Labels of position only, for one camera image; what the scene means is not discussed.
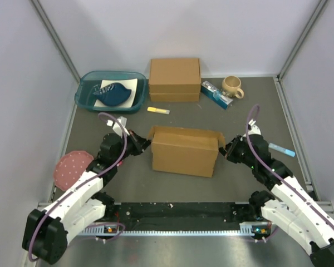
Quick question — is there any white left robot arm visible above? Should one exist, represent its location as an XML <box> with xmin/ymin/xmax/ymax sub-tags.
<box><xmin>22</xmin><ymin>130</ymin><xmax>151</xmax><ymax>264</ymax></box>

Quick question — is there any white paper sheet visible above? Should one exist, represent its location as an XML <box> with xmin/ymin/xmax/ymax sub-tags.
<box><xmin>92</xmin><ymin>78</ymin><xmax>137</xmax><ymax>108</ymax></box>

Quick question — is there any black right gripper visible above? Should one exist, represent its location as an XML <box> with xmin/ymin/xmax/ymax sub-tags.
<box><xmin>217</xmin><ymin>134</ymin><xmax>257</xmax><ymax>169</ymax></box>

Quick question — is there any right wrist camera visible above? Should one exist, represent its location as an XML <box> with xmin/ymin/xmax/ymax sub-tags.
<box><xmin>245</xmin><ymin>119</ymin><xmax>262</xmax><ymax>135</ymax></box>

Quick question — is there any teal plastic bin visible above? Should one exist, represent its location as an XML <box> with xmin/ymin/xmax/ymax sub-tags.
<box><xmin>74</xmin><ymin>71</ymin><xmax>148</xmax><ymax>113</ymax></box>

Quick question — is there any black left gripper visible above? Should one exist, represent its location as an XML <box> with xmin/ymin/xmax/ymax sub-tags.
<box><xmin>114</xmin><ymin>129</ymin><xmax>154</xmax><ymax>165</ymax></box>

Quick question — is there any upper folded cardboard box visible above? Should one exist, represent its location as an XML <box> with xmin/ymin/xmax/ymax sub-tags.
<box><xmin>149</xmin><ymin>58</ymin><xmax>201</xmax><ymax>93</ymax></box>

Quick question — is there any pink dotted plate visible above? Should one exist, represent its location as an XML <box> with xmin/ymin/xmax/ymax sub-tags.
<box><xmin>53</xmin><ymin>151</ymin><xmax>94</xmax><ymax>191</ymax></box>

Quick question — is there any brown cardboard box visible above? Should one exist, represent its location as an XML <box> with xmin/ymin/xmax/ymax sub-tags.
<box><xmin>148</xmin><ymin>126</ymin><xmax>226</xmax><ymax>177</ymax></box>

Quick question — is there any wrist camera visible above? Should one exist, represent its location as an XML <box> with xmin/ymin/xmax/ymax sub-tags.
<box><xmin>245</xmin><ymin>119</ymin><xmax>262</xmax><ymax>135</ymax></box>
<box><xmin>106</xmin><ymin>116</ymin><xmax>129</xmax><ymax>138</ymax></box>

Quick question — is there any dark blue fish plate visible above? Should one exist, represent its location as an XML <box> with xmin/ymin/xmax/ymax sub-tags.
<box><xmin>93</xmin><ymin>82</ymin><xmax>132</xmax><ymax>107</ymax></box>

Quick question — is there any blue toothbrush package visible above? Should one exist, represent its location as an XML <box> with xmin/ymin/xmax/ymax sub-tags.
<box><xmin>201</xmin><ymin>81</ymin><xmax>233</xmax><ymax>110</ymax></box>

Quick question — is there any grey slotted cable duct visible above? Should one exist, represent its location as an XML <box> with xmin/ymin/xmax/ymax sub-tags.
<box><xmin>78</xmin><ymin>224</ymin><xmax>271</xmax><ymax>237</ymax></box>

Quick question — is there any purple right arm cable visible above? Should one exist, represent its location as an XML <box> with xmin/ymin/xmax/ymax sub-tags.
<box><xmin>244</xmin><ymin>104</ymin><xmax>334</xmax><ymax>237</ymax></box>

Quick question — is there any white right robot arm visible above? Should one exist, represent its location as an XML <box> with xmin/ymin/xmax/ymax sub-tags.
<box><xmin>219</xmin><ymin>134</ymin><xmax>334</xmax><ymax>266</ymax></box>

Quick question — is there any light blue marker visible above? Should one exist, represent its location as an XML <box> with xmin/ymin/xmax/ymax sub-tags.
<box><xmin>268</xmin><ymin>143</ymin><xmax>296</xmax><ymax>157</ymax></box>

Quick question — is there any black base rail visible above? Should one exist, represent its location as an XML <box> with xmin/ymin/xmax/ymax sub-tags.
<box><xmin>100</xmin><ymin>202</ymin><xmax>256</xmax><ymax>231</ymax></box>

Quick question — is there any beige ceramic mug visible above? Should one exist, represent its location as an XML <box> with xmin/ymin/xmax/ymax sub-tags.
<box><xmin>222</xmin><ymin>76</ymin><xmax>244</xmax><ymax>99</ymax></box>

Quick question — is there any yellow glue stick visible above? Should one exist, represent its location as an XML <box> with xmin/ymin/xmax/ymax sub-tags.
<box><xmin>147</xmin><ymin>107</ymin><xmax>170</xmax><ymax>115</ymax></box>

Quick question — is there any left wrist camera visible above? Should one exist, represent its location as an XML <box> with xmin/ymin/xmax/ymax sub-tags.
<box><xmin>106</xmin><ymin>116</ymin><xmax>129</xmax><ymax>138</ymax></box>

